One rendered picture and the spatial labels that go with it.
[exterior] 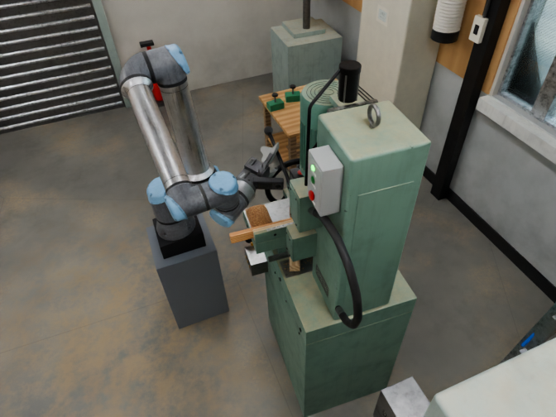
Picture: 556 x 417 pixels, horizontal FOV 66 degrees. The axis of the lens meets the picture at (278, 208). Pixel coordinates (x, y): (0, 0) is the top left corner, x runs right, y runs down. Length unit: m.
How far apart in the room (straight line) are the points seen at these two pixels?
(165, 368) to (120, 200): 1.44
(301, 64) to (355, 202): 2.68
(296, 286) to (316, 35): 2.57
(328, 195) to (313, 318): 0.59
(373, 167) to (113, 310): 2.02
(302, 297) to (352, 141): 0.73
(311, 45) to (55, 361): 2.84
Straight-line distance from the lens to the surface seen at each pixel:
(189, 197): 1.36
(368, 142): 1.09
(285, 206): 1.79
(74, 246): 3.20
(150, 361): 2.50
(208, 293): 2.36
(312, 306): 1.60
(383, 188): 1.14
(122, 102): 4.52
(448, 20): 2.75
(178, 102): 1.74
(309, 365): 1.78
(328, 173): 1.06
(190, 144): 1.84
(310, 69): 3.77
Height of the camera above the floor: 2.15
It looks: 44 degrees down
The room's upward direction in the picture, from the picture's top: 3 degrees counter-clockwise
